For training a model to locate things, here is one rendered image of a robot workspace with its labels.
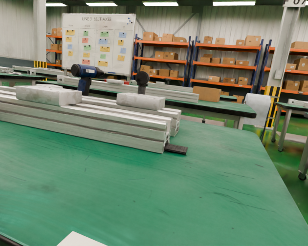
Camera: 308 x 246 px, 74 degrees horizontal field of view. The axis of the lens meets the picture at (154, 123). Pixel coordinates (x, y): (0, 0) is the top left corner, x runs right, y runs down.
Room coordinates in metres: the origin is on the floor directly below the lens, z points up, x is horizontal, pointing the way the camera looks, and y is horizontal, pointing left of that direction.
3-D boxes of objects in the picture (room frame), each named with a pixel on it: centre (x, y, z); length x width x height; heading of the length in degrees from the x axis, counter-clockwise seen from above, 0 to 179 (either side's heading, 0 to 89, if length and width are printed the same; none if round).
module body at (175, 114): (0.85, 0.30, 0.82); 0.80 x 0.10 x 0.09; 76
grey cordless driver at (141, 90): (1.00, 0.07, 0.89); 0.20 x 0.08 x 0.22; 1
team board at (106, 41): (3.91, 1.20, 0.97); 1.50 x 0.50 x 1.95; 71
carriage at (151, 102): (0.78, 0.06, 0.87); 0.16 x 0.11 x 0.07; 76
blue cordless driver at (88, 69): (1.04, 0.34, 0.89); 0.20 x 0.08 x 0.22; 148
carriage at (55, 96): (0.66, 0.35, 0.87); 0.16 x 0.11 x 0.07; 76
